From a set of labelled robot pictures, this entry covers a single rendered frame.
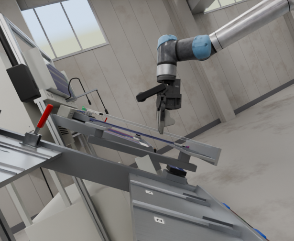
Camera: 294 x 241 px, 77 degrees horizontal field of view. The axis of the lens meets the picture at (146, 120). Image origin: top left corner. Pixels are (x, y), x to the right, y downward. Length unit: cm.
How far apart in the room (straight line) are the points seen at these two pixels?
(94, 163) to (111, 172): 5
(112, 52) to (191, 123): 237
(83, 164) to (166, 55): 46
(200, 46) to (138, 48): 375
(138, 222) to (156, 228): 3
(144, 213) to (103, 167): 23
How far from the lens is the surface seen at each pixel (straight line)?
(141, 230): 27
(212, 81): 463
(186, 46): 69
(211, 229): 37
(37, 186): 408
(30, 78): 28
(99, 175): 52
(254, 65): 589
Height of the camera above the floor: 98
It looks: 2 degrees down
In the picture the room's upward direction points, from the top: 24 degrees counter-clockwise
